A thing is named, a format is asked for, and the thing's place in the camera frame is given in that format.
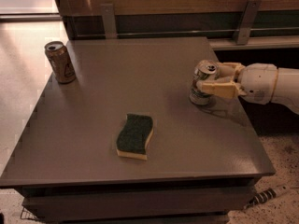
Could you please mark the wire rack corner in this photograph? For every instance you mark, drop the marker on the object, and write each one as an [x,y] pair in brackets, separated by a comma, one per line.
[27,215]

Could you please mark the metal bracket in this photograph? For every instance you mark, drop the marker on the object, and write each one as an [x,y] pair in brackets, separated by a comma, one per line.
[109,21]
[242,33]

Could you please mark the grey drawer cabinet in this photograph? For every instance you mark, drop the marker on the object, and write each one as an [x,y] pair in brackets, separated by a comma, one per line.
[203,161]

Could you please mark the right metal bracket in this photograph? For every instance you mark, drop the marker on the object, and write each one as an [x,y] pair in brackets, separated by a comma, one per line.
[242,33]

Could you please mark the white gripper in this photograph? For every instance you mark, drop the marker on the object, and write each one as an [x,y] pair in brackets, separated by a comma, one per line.
[258,82]

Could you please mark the orange soda can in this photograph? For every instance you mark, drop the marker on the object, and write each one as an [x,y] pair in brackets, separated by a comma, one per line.
[60,61]

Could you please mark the white green 7up can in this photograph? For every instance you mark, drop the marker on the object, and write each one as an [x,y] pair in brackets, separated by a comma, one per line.
[204,72]

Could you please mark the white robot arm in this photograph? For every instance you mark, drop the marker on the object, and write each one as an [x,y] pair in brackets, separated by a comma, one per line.
[286,90]

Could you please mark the left metal bracket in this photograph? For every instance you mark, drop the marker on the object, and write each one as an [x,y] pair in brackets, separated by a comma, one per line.
[109,21]

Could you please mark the green yellow sponge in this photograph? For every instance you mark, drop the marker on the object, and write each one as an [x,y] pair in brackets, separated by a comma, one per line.
[135,136]

